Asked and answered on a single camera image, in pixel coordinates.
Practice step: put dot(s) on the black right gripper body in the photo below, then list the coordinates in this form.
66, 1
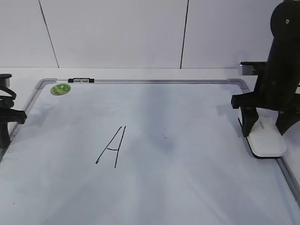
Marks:
282, 99

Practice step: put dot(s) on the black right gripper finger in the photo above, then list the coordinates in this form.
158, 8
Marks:
286, 120
249, 118

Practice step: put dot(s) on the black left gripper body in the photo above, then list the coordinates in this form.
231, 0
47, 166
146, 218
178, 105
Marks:
7, 116

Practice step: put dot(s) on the white board eraser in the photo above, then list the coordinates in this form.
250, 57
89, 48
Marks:
265, 141

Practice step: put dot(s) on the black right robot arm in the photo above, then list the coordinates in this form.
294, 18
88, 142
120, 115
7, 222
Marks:
278, 77

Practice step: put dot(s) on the round green magnet sticker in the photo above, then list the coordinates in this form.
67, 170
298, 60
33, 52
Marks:
60, 89

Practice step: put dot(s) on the black marker clip holder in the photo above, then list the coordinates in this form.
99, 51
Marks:
81, 80

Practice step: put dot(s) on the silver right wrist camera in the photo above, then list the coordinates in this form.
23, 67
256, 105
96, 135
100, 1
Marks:
251, 67

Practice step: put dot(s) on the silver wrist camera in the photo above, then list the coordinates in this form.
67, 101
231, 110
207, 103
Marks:
5, 80
251, 67

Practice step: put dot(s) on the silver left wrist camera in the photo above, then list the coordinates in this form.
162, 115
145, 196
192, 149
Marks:
5, 80

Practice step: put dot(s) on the white board with aluminium frame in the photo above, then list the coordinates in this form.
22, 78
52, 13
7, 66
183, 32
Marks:
139, 153

